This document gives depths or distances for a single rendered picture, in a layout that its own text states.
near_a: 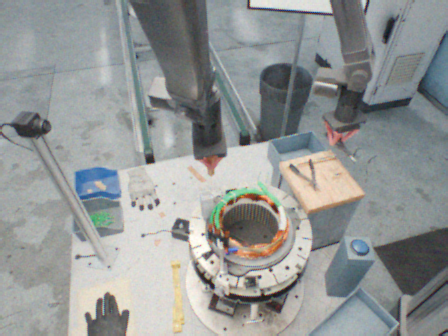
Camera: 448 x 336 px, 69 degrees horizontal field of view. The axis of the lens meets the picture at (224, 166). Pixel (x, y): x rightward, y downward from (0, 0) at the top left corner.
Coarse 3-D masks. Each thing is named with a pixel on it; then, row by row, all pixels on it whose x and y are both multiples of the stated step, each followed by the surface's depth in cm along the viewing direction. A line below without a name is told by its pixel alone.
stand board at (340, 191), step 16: (288, 160) 106; (304, 160) 106; (336, 160) 106; (288, 176) 102; (320, 176) 102; (304, 192) 97; (320, 192) 97; (336, 192) 97; (352, 192) 97; (304, 208) 95; (320, 208) 94
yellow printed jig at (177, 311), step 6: (174, 264) 109; (174, 270) 110; (174, 276) 108; (174, 282) 107; (174, 288) 105; (180, 288) 105; (174, 294) 104; (180, 294) 104; (180, 300) 103; (174, 306) 100; (180, 306) 100; (174, 312) 99; (180, 312) 99; (174, 318) 97; (180, 318) 97; (174, 324) 97; (180, 324) 97; (174, 330) 96; (180, 330) 96
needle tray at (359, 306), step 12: (360, 288) 77; (348, 300) 79; (360, 300) 79; (372, 300) 76; (336, 312) 77; (348, 312) 77; (360, 312) 77; (372, 312) 77; (384, 312) 74; (324, 324) 76; (336, 324) 76; (348, 324) 76; (360, 324) 76; (372, 324) 76; (384, 324) 76; (396, 324) 72
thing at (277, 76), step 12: (264, 72) 242; (276, 72) 250; (288, 72) 250; (300, 72) 245; (264, 84) 229; (276, 84) 256; (288, 84) 256; (300, 84) 249; (312, 84) 229; (264, 96) 236; (276, 96) 227; (300, 96) 227
